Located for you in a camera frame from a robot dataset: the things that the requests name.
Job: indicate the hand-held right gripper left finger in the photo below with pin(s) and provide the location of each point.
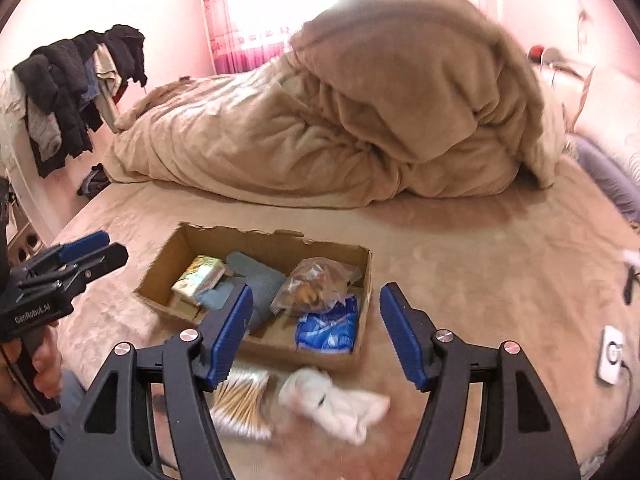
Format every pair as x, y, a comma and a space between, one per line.
231, 337

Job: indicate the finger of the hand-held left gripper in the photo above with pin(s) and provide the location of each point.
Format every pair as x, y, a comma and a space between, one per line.
85, 246
102, 261

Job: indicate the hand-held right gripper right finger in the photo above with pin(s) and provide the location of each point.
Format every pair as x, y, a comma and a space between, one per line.
402, 340

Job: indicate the pack of cotton swabs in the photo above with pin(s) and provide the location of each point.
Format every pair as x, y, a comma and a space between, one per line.
241, 400

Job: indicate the cardboard box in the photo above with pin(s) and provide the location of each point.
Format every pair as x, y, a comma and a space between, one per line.
167, 262

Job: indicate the white cloth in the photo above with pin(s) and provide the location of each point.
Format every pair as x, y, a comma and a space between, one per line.
320, 396

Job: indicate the person's left hand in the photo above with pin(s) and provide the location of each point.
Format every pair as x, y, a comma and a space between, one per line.
49, 362

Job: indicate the grey hollow block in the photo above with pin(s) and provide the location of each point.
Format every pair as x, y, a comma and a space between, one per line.
25, 242

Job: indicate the dark cloth bundle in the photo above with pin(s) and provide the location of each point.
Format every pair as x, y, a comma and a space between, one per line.
94, 180

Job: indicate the grey folded cloth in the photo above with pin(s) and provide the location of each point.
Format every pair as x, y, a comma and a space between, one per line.
262, 277

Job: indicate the green yellow tissue pack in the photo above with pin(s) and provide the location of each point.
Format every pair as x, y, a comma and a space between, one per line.
197, 275

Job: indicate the blue plastic packet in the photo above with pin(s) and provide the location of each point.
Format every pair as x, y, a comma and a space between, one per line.
327, 329

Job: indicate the clear plastic bag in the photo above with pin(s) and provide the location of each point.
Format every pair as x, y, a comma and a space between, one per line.
312, 285

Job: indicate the person's jeans leg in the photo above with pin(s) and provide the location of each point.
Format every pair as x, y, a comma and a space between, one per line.
67, 405

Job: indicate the beige bed sheet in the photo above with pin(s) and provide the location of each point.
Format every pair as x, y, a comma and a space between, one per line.
475, 260

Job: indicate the pile of dark clothes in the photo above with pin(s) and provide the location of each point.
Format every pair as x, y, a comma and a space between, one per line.
65, 95

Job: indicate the beige garment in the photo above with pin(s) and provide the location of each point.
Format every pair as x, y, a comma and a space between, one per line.
106, 85

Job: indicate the black garment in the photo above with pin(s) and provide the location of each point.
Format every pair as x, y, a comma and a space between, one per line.
125, 50

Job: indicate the white charger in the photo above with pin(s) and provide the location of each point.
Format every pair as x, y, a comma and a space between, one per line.
607, 360

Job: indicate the beige fleece blanket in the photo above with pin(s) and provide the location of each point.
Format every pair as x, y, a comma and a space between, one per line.
350, 110

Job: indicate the pink curtain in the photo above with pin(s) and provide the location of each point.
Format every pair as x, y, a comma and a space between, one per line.
235, 57

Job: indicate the grey pillow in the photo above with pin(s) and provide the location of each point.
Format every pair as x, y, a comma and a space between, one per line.
605, 172

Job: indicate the white patterned pillow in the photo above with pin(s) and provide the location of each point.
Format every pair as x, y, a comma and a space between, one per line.
607, 110

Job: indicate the silver red lamp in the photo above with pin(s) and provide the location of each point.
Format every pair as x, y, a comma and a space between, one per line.
546, 54

